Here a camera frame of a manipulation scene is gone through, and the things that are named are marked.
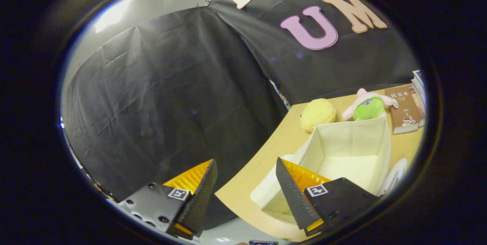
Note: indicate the beige fabric storage box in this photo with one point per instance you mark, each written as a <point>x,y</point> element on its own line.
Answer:
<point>342,150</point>

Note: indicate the black backdrop cloth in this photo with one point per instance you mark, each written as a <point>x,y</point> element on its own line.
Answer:
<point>152,104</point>

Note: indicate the yellow plush ball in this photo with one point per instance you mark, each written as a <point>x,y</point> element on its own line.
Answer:
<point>317,113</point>

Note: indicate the green pink plush toy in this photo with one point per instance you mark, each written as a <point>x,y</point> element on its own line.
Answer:
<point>367,108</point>

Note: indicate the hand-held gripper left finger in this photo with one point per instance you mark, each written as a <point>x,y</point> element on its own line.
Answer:
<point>199,199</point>

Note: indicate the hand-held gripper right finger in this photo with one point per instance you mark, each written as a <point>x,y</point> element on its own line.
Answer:
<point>295,199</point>

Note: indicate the white book with dark picture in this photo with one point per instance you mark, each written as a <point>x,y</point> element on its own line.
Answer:
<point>418,81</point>

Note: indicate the white canvas shoe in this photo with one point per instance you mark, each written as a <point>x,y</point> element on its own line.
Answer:
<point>395,176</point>

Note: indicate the tan brown thick book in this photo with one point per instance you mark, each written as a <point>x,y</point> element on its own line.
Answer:
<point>421,113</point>

